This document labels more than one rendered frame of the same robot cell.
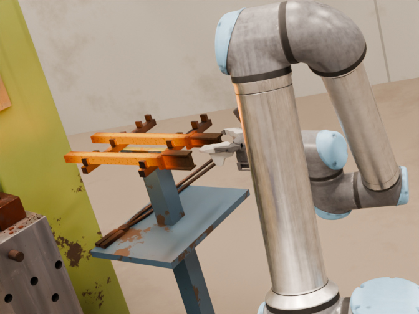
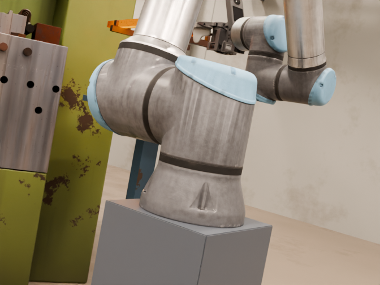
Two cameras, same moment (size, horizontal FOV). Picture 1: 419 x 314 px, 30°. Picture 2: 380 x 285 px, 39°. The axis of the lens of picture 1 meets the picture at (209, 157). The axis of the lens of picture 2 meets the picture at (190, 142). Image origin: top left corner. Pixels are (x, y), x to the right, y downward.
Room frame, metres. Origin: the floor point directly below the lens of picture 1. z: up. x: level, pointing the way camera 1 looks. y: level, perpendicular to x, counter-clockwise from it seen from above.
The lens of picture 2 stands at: (0.33, -0.50, 0.78)
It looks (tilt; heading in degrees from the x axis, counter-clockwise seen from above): 4 degrees down; 17
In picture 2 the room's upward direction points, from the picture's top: 10 degrees clockwise
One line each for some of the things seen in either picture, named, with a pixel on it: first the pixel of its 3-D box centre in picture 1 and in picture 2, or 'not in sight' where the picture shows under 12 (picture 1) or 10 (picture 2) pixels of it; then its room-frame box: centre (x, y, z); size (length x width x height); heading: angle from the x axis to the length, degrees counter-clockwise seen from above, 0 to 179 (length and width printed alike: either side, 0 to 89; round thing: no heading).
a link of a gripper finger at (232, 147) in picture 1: (231, 146); (211, 26); (1.82, -0.06, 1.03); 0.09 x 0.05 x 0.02; 74
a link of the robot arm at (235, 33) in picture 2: not in sight; (249, 34); (1.76, -0.19, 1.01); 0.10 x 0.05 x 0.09; 139
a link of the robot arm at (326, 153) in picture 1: (317, 150); (268, 34); (1.70, -0.25, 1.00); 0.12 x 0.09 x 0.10; 49
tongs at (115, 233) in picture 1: (168, 195); not in sight; (2.21, 0.16, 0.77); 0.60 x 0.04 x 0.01; 134
